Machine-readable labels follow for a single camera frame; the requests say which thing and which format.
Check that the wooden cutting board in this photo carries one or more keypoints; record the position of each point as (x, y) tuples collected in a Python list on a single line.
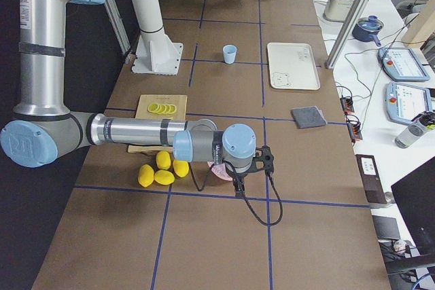
[(141, 113)]

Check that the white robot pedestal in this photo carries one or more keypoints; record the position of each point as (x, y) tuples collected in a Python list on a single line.
[(155, 53)]

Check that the teach pendant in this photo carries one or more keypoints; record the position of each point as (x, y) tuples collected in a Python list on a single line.
[(404, 102), (401, 64)]

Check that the teach pendant far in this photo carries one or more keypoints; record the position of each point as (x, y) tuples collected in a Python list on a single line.
[(401, 64)]

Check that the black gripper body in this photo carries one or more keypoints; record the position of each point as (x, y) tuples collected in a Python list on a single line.
[(238, 176)]

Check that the teach pendant near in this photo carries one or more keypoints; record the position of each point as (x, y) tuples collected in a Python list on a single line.
[(404, 102)]

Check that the aluminium frame post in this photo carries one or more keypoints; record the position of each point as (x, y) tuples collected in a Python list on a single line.
[(354, 14)]

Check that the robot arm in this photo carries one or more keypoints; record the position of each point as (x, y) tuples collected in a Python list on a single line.
[(44, 129)]

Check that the blue pot with lid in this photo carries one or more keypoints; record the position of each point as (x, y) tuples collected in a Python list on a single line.
[(367, 29)]

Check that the yellow lemon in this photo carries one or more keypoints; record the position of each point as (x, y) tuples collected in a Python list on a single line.
[(164, 177), (181, 168), (163, 160), (145, 175)]

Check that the cream toaster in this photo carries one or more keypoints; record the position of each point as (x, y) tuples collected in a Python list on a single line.
[(337, 10)]

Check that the black box on desk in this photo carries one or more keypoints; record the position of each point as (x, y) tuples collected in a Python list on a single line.
[(371, 181)]

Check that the black monitor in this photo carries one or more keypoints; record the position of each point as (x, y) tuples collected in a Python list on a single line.
[(414, 196)]

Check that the grey folded cloth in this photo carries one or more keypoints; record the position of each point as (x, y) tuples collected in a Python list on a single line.
[(308, 117)]

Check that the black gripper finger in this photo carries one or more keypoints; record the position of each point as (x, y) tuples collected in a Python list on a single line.
[(239, 187)]

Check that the pink bowl of ice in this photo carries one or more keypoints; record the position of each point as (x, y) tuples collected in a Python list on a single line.
[(219, 171)]

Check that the light blue cup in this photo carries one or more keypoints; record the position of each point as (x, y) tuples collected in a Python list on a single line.
[(229, 53)]

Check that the lemon slices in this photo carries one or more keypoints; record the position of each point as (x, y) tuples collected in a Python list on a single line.
[(162, 108)]

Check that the cream bear tray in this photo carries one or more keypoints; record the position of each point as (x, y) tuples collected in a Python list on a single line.
[(292, 66)]

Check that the clear water bottle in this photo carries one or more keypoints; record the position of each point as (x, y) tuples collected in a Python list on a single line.
[(419, 126)]

